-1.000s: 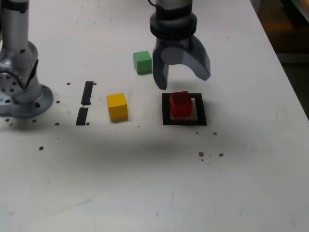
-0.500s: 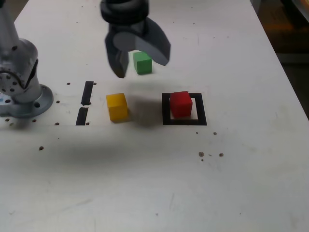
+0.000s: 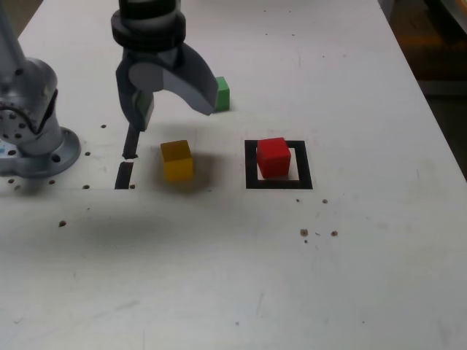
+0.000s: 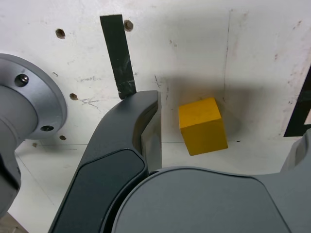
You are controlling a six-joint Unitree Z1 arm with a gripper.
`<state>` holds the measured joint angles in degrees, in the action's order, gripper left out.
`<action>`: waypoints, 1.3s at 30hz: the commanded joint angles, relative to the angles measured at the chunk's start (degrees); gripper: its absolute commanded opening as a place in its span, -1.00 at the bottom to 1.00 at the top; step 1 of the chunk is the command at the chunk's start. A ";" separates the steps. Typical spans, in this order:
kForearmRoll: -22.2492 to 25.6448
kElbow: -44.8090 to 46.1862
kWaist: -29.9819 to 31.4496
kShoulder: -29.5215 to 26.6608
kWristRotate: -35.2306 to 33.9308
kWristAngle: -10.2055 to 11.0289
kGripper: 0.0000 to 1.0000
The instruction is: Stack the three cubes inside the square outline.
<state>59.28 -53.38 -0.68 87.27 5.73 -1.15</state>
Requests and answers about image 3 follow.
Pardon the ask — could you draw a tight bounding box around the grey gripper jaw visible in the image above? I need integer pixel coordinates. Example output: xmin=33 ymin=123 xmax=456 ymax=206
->
xmin=161 ymin=43 xmax=219 ymax=117

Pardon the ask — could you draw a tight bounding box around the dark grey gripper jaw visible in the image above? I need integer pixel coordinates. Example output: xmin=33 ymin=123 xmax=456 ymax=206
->
xmin=115 ymin=50 xmax=156 ymax=132

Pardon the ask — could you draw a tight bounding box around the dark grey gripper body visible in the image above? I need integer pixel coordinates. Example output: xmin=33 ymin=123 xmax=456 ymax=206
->
xmin=122 ymin=44 xmax=184 ymax=69

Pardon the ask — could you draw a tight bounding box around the green cube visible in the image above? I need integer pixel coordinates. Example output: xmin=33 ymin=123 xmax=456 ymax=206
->
xmin=215 ymin=76 xmax=231 ymax=112

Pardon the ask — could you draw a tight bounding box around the yellow cube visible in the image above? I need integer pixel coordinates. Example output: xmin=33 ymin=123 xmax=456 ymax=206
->
xmin=160 ymin=139 xmax=194 ymax=182

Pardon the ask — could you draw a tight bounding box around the red cube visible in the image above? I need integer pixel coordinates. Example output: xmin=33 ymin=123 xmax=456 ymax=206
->
xmin=256 ymin=137 xmax=292 ymax=180

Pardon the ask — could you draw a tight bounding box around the black tape square outline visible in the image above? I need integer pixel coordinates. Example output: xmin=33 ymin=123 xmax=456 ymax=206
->
xmin=244 ymin=139 xmax=314 ymax=190

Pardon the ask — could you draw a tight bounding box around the black tape strip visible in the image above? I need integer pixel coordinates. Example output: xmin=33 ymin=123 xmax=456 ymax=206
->
xmin=114 ymin=125 xmax=142 ymax=190

